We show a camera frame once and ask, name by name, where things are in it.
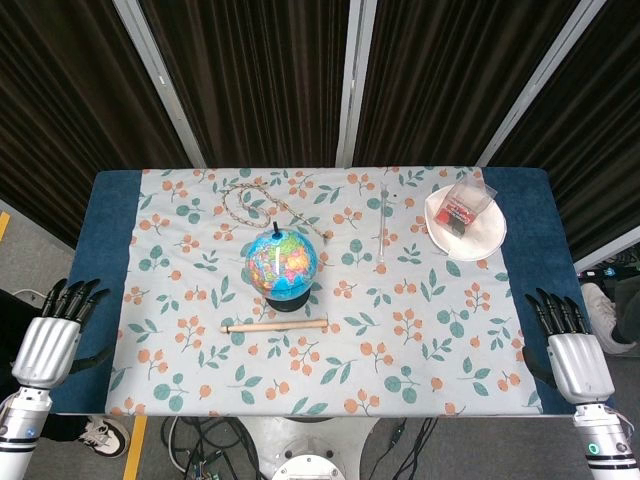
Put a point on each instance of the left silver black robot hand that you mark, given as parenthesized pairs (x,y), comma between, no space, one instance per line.
(47,345)

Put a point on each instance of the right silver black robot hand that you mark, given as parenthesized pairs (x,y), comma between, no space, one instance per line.
(580,362)

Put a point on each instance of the small blue desk globe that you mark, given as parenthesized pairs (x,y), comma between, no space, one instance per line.
(282,265)

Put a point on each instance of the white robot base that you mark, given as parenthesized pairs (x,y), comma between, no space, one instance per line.
(305,445)

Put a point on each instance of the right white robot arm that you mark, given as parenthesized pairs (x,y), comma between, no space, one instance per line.
(605,440)

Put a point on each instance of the bystander in black clothes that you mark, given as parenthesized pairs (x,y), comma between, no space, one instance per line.
(10,325)

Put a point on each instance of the black and white sneaker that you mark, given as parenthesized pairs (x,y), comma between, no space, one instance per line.
(107,437)

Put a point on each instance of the blue felt table cover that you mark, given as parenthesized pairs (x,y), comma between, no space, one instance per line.
(107,225)

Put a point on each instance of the white round fabric pad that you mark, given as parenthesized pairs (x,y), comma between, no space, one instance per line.
(480,240)

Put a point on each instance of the clear plastic box red contents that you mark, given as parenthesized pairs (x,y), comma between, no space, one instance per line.
(462,207)

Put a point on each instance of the wooden stick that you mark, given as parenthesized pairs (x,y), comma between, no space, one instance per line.
(275,326)

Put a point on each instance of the floral print tablecloth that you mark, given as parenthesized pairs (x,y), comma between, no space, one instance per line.
(350,360)

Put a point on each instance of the clear glass tube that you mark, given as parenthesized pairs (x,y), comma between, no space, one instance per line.
(383,225)

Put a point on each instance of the grey partition post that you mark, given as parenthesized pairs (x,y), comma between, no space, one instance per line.
(352,85)
(530,85)
(165,85)

